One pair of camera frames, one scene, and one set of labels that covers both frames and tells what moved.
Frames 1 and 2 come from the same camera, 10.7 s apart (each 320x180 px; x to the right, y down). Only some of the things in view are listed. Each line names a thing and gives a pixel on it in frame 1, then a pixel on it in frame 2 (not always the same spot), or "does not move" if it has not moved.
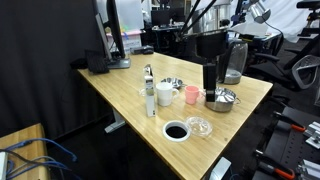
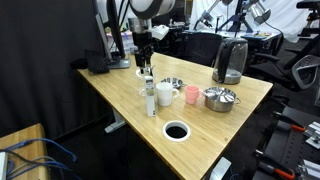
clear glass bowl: [199, 126] to [147, 74]
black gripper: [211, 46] to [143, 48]
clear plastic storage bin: [131, 38] does not move
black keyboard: [98, 63] does not move
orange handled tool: [294, 124] does not move
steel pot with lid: [225, 98] does not move
